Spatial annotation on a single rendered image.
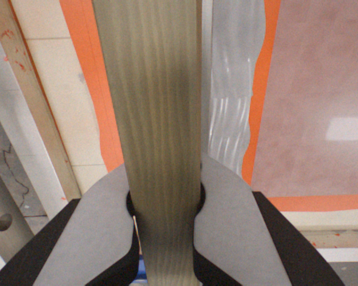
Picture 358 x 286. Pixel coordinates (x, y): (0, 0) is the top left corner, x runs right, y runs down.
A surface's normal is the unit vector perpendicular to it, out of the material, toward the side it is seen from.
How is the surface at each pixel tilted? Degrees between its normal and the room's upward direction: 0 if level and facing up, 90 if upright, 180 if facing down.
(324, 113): 0
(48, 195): 0
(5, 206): 90
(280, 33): 0
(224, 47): 32
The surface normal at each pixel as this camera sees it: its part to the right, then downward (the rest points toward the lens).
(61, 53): 0.01, 0.46
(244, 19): -0.53, 0.45
